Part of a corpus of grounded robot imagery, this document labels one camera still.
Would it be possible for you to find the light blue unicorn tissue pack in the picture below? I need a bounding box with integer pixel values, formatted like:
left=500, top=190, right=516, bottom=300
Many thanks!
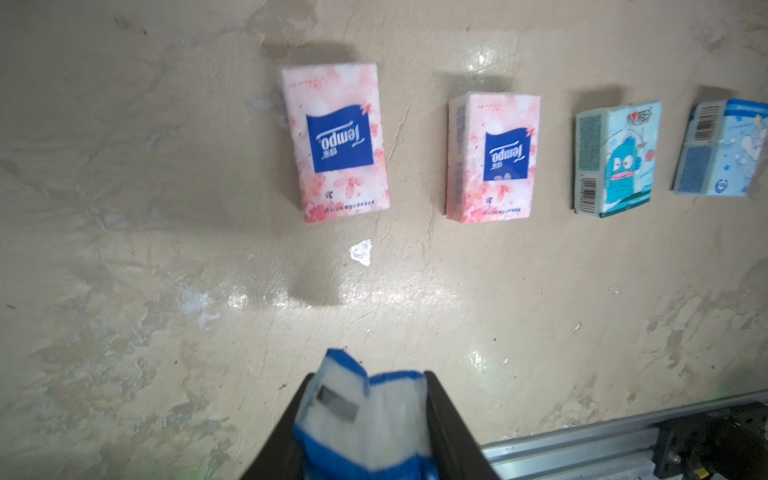
left=672, top=99, right=767, bottom=197

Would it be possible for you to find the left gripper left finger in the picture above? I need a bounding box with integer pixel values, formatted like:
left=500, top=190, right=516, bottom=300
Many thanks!
left=240, top=373, right=314, bottom=480

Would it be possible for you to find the pink Tempo tissue pack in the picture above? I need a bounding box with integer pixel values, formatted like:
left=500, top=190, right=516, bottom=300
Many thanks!
left=446, top=92, right=541, bottom=223
left=281, top=63, right=390, bottom=224

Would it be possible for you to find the blue white tissue pack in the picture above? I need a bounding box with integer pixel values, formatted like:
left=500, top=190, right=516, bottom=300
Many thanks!
left=293, top=349, right=439, bottom=479

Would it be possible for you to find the teal cartoon tissue pack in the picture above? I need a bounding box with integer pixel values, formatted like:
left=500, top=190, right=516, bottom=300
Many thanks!
left=573, top=100, right=662, bottom=218

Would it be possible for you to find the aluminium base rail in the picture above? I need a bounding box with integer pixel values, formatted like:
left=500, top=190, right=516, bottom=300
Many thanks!
left=482, top=391, right=767, bottom=479

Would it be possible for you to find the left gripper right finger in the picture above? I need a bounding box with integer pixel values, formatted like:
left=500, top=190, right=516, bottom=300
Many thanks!
left=424, top=371, right=499, bottom=480

